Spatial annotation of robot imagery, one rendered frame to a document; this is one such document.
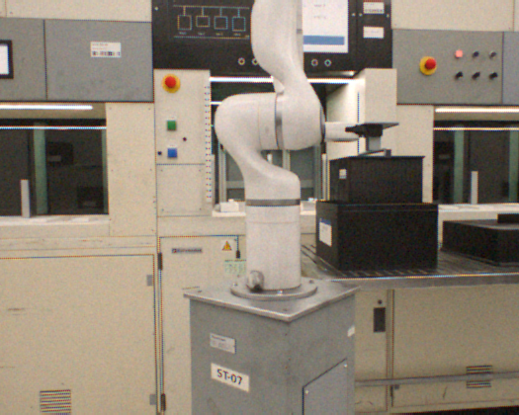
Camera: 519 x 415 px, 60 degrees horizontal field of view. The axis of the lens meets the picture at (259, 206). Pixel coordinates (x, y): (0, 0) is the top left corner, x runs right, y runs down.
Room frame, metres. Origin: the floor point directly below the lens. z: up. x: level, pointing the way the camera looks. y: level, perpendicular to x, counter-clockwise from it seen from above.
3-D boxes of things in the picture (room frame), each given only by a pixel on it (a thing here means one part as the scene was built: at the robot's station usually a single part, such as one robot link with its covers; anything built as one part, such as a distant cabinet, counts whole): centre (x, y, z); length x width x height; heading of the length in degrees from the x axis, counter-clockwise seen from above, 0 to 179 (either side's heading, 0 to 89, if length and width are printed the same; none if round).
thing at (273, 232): (0.97, -0.03, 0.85); 0.19 x 0.19 x 0.18
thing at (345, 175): (1.30, -0.33, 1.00); 0.24 x 0.20 x 0.32; 5
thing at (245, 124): (0.97, 0.00, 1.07); 0.19 x 0.12 x 0.24; 79
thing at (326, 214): (1.30, -0.33, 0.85); 0.28 x 0.28 x 0.17; 5
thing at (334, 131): (1.29, -0.22, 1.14); 0.11 x 0.10 x 0.07; 95
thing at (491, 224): (1.35, -0.76, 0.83); 0.29 x 0.29 x 0.13; 9
